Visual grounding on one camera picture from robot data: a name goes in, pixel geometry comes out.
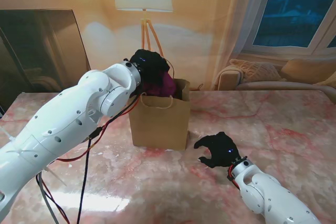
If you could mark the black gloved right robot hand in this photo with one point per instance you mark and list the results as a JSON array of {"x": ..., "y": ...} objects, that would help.
[{"x": 220, "y": 151}]

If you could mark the plain tan cushion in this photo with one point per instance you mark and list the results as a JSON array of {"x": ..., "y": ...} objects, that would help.
[{"x": 307, "y": 70}]

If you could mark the knitted beige cushion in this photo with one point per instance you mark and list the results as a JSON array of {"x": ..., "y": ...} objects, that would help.
[{"x": 257, "y": 70}]

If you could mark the beige sofa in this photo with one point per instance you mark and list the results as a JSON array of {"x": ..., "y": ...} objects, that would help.
[{"x": 275, "y": 85}]

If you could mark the sheer white curtain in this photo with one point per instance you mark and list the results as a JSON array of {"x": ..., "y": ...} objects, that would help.
[{"x": 236, "y": 24}]

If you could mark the white framed window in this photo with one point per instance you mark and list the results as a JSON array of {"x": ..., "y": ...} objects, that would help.
[{"x": 294, "y": 14}]

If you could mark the purple shorts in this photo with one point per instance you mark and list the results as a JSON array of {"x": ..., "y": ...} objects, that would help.
[{"x": 165, "y": 86}]

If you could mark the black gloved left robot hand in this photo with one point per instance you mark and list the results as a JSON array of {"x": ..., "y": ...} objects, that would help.
[{"x": 152, "y": 66}]

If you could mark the flat screen television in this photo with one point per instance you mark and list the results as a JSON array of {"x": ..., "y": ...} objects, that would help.
[{"x": 39, "y": 51}]

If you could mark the kraft paper bag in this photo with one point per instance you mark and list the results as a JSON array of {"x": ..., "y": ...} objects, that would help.
[{"x": 160, "y": 127}]

